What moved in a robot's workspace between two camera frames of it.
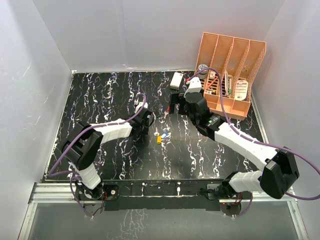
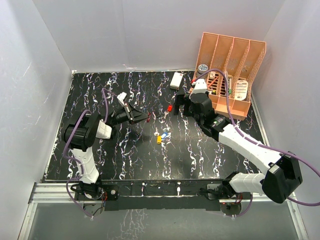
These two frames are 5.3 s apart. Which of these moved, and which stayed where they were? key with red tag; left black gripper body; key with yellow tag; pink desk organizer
Moved: left black gripper body
Stayed: key with yellow tag; pink desk organizer; key with red tag
